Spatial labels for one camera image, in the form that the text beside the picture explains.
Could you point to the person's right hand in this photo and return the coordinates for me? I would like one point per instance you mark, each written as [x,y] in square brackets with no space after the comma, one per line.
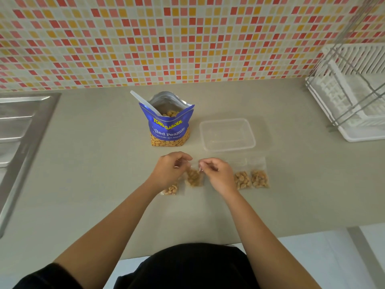
[222,177]

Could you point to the small clear plastic bag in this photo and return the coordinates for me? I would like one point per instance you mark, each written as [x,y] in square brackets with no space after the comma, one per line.
[194,177]
[260,179]
[172,189]
[242,180]

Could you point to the white plastic spoon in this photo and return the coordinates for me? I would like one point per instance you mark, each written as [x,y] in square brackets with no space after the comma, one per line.
[146,102]

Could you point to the stainless steel sink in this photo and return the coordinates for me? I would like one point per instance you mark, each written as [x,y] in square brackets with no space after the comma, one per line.
[18,138]

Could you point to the person's right forearm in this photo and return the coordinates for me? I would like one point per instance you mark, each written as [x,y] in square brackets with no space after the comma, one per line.
[267,243]

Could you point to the person's left forearm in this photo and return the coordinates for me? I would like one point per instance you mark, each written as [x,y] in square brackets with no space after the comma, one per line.
[111,234]

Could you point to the blue foil peanuts package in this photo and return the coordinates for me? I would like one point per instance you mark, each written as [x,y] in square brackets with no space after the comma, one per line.
[168,129]

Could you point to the black shirt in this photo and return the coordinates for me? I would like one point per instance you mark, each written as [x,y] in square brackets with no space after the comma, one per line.
[192,267]

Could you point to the clear plastic container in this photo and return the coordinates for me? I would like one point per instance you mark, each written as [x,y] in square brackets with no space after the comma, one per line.
[227,135]

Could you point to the person's left hand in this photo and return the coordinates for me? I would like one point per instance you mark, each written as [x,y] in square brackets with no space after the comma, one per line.
[168,171]

